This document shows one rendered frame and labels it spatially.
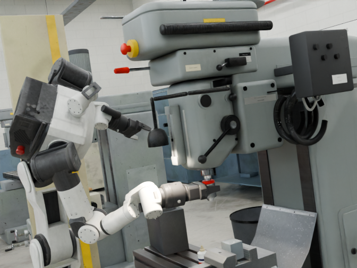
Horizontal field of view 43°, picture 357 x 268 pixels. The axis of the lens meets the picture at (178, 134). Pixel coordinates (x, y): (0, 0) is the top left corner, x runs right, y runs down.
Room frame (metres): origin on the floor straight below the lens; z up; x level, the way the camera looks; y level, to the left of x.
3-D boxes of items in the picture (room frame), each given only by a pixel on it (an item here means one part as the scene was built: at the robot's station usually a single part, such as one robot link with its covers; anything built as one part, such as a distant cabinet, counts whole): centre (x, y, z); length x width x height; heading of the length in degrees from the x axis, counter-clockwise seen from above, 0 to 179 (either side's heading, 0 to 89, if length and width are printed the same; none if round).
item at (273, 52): (1.92, -0.52, 1.66); 0.80 x 0.23 x 0.20; 119
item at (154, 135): (1.57, 0.07, 1.45); 0.07 x 0.07 x 0.06
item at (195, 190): (1.65, 0.00, 1.23); 0.13 x 0.12 x 0.10; 17
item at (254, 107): (1.77, -0.26, 1.47); 0.24 x 0.19 x 0.26; 29
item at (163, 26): (1.57, -0.19, 1.79); 0.45 x 0.04 x 0.04; 119
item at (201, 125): (1.68, -0.09, 1.47); 0.21 x 0.19 x 0.32; 29
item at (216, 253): (1.57, -0.08, 1.00); 0.12 x 0.06 x 0.04; 28
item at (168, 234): (2.09, 0.12, 1.01); 0.22 x 0.12 x 0.20; 20
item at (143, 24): (1.69, -0.10, 1.81); 0.47 x 0.26 x 0.16; 119
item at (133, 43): (1.57, 0.11, 1.76); 0.06 x 0.02 x 0.06; 29
